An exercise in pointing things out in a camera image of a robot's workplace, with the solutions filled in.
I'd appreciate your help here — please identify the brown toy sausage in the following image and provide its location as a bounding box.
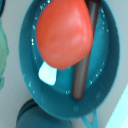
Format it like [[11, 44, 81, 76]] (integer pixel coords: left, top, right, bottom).
[[72, 0, 100, 100]]

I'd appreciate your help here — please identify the red toy tomato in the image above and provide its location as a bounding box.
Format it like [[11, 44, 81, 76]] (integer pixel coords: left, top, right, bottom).
[[36, 0, 93, 69]]

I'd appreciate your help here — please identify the grey cooking pot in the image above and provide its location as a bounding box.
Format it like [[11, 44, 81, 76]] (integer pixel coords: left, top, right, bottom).
[[15, 99, 75, 128]]

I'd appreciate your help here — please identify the white toy fish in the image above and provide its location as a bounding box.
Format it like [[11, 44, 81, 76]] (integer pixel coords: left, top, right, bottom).
[[38, 62, 57, 86]]

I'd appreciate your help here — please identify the grey frying pan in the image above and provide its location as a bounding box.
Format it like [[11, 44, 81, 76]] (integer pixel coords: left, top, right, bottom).
[[19, 0, 120, 128]]

